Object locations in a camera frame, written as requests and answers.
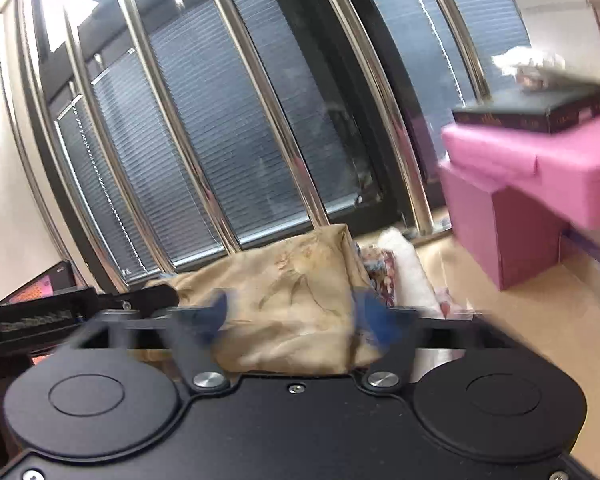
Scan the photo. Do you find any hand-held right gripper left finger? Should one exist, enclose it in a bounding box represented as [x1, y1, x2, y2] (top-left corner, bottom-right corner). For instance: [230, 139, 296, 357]
[67, 291, 231, 395]

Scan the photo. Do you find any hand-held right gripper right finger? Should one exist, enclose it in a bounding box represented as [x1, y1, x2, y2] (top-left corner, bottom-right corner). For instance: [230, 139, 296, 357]
[352, 291, 516, 395]

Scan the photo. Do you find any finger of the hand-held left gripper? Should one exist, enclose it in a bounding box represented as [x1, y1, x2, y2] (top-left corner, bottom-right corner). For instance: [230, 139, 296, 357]
[96, 284, 181, 315]

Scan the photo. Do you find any tan patterned garment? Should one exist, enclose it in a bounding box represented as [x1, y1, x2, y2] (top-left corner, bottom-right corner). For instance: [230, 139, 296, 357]
[145, 223, 386, 376]

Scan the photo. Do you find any tablet in black case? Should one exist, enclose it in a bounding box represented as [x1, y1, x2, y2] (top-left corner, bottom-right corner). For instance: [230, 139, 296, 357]
[0, 260, 77, 306]

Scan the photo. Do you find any red floral folded garment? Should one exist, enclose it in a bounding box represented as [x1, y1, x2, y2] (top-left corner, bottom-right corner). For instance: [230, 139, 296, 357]
[352, 242, 398, 308]

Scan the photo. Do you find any metal window railing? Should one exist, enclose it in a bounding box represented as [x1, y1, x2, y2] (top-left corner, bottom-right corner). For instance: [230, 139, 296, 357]
[0, 0, 496, 291]

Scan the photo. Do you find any pink cube box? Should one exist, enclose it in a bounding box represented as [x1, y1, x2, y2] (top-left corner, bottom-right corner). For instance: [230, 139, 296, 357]
[439, 160, 578, 292]

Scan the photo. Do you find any dark framed window with blinds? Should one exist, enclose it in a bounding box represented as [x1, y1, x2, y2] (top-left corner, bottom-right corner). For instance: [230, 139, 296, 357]
[0, 0, 533, 286]

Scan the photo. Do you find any flat pink box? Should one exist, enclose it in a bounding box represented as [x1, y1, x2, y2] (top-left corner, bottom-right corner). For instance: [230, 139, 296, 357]
[440, 110, 600, 231]

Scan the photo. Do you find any black flat box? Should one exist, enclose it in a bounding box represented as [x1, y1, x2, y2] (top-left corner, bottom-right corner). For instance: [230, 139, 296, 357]
[451, 87, 600, 135]

